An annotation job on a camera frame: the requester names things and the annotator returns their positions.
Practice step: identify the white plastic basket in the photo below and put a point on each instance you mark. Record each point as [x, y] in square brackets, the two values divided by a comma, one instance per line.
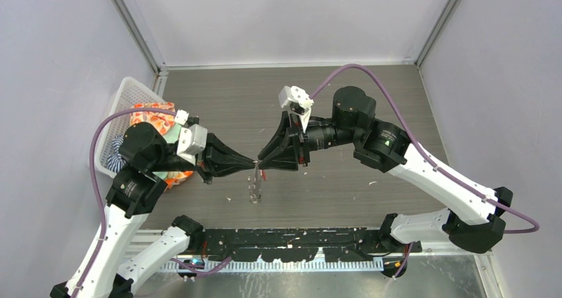
[130, 92]

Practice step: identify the mint green cloth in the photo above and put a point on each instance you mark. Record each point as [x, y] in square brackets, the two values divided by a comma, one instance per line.
[171, 177]

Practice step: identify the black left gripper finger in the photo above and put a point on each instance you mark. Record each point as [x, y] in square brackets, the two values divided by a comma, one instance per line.
[225, 168]
[219, 154]

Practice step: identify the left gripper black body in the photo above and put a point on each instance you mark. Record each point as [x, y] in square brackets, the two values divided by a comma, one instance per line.
[202, 163]

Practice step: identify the blue striped cloth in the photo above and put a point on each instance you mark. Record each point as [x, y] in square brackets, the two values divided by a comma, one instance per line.
[115, 161]

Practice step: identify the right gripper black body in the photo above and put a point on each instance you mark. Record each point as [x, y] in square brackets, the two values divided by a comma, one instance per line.
[302, 137]

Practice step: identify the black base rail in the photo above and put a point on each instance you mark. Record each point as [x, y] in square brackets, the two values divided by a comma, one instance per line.
[356, 244]

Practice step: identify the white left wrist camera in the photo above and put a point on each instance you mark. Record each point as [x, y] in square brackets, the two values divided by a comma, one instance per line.
[192, 137]

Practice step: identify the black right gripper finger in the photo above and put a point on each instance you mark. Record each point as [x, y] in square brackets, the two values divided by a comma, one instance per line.
[278, 159]
[284, 143]

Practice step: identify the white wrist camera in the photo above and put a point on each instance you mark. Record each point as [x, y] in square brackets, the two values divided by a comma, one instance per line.
[192, 137]
[296, 101]

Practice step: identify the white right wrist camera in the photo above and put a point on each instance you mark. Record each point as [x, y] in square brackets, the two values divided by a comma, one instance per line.
[296, 101]

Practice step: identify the silver perforated keyring plate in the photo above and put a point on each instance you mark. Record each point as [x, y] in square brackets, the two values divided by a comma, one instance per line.
[255, 184]

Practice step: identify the orange floral cloth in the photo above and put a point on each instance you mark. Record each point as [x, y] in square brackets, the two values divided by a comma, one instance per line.
[160, 121]

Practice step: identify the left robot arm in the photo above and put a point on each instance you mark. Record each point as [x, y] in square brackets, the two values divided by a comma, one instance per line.
[134, 192]

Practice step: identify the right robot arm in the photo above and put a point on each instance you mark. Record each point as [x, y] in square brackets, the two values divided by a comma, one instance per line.
[472, 214]

